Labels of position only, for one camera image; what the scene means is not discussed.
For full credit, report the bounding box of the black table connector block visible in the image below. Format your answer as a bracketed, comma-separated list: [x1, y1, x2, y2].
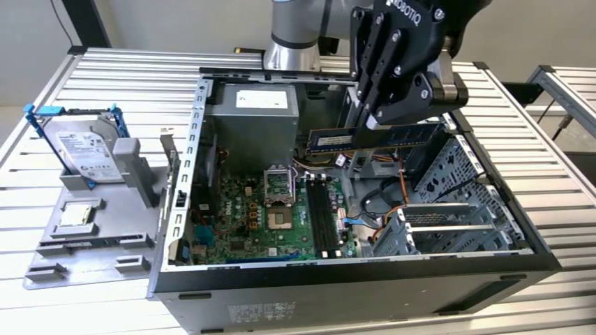
[500, 82, 544, 105]

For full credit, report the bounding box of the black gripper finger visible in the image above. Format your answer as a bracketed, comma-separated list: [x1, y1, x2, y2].
[365, 71, 469, 131]
[349, 6, 402, 147]

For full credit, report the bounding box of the blue expansion slot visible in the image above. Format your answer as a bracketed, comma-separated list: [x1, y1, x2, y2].
[226, 253, 300, 263]

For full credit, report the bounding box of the orange wire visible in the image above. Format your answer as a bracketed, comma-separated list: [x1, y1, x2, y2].
[398, 167, 412, 207]

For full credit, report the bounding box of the black upright post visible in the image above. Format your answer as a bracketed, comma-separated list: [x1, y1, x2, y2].
[62, 0, 113, 50]

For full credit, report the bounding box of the grey parts rack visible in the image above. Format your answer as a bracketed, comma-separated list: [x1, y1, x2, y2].
[22, 137, 176, 290]

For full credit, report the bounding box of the hard disk in blue carrier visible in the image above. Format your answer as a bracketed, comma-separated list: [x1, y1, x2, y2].
[22, 103, 130, 183]

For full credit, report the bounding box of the green motherboard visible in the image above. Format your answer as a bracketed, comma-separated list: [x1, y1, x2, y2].
[189, 170, 360, 265]

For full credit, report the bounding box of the silver CPU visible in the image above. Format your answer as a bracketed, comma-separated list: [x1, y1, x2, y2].
[60, 203, 94, 227]

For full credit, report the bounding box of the black and grey PC case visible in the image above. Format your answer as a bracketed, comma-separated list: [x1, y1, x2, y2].
[146, 66, 564, 335]

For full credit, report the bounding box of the yellow and white wire bundle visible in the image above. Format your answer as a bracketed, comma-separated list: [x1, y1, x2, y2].
[292, 155, 348, 172]

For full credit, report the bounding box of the silver expansion slot cover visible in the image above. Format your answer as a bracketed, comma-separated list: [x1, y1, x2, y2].
[404, 224, 496, 234]

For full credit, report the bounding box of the CPU socket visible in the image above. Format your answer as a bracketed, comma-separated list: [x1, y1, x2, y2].
[264, 207, 297, 231]

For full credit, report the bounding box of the thin locking lever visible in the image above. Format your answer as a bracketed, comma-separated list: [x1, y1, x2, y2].
[289, 165, 301, 205]

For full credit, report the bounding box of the graphics card with metal bracket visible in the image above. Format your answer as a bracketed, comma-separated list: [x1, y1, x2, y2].
[158, 131, 185, 210]

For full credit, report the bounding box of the metal slat side table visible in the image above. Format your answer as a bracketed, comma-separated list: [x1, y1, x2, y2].
[525, 64, 596, 118]

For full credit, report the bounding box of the metal socket cover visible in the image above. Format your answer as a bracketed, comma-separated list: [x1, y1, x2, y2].
[262, 163, 298, 207]

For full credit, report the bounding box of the grey power supply unit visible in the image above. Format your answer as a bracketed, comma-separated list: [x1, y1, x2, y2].
[206, 83, 298, 168]

